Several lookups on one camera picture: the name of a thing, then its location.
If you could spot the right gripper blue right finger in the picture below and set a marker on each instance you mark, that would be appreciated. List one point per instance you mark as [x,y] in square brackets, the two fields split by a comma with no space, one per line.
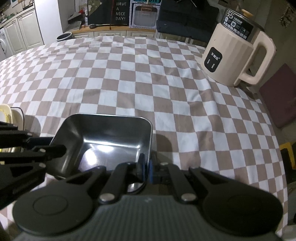
[155,175]

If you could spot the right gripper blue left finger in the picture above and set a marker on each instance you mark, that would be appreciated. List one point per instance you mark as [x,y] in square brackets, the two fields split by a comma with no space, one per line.
[141,168]

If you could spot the large white blue-rimmed plate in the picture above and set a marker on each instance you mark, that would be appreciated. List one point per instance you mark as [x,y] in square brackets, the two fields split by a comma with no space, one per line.
[18,118]

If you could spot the square steel tray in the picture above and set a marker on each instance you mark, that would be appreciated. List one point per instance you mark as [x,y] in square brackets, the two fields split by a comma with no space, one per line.
[100,140]

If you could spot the cream two-handled bowl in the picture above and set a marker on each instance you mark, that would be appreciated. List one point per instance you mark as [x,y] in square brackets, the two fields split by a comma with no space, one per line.
[5,113]

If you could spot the checkered tablecloth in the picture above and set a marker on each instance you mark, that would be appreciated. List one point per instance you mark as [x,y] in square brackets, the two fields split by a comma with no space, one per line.
[196,121]

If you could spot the white washing machine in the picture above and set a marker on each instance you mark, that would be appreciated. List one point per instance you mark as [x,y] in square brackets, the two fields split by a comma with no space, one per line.
[3,45]

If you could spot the white kitchen cabinet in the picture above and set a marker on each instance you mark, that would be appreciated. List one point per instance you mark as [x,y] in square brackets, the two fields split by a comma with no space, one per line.
[23,32]

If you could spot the dark grey trash bin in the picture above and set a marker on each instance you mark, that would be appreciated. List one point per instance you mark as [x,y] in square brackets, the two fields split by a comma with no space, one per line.
[64,36]

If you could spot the cream electric kettle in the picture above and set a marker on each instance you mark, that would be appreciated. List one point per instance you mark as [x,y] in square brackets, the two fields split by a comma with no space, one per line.
[233,47]

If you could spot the maroon seat cushion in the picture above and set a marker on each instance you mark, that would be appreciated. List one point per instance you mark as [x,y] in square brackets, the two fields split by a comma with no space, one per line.
[278,94]

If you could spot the dark blue cushioned bench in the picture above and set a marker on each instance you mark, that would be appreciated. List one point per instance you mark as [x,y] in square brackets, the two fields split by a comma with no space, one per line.
[190,19]

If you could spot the poizon cardboard box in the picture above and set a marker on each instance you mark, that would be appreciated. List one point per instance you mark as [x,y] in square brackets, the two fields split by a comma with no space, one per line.
[144,14]

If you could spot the black have a nice day sign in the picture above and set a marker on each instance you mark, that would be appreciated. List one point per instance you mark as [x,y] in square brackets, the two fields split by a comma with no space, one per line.
[120,12]

